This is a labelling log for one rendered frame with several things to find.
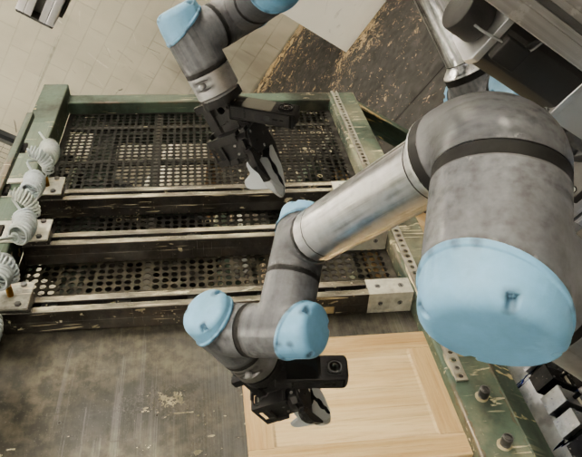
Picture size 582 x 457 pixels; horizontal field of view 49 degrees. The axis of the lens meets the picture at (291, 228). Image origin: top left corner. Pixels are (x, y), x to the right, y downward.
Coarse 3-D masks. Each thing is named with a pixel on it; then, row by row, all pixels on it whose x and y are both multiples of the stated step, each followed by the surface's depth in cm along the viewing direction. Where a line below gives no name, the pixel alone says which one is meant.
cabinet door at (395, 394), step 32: (352, 352) 160; (384, 352) 161; (416, 352) 161; (352, 384) 152; (384, 384) 152; (416, 384) 153; (256, 416) 143; (352, 416) 145; (384, 416) 145; (416, 416) 145; (448, 416) 145; (256, 448) 136; (288, 448) 137; (320, 448) 137; (352, 448) 137; (384, 448) 138; (416, 448) 138; (448, 448) 139
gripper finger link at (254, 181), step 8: (264, 160) 109; (248, 168) 111; (248, 176) 112; (256, 176) 111; (272, 176) 110; (248, 184) 113; (256, 184) 112; (264, 184) 112; (272, 184) 110; (280, 184) 112; (280, 192) 113
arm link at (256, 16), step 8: (240, 0) 95; (248, 0) 93; (256, 0) 92; (264, 0) 90; (272, 0) 90; (280, 0) 90; (288, 0) 90; (296, 0) 91; (240, 8) 97; (248, 8) 95; (256, 8) 94; (264, 8) 92; (272, 8) 92; (280, 8) 92; (288, 8) 93; (248, 16) 97; (256, 16) 96; (264, 16) 96; (272, 16) 96
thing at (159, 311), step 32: (32, 288) 161; (224, 288) 169; (256, 288) 170; (320, 288) 172; (352, 288) 174; (384, 288) 172; (32, 320) 160; (64, 320) 162; (96, 320) 163; (128, 320) 164; (160, 320) 166
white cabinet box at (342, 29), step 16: (304, 0) 485; (320, 0) 486; (336, 0) 486; (352, 0) 487; (368, 0) 488; (384, 0) 488; (288, 16) 494; (304, 16) 494; (320, 16) 495; (336, 16) 496; (352, 16) 496; (368, 16) 497; (320, 32) 504; (336, 32) 504; (352, 32) 505
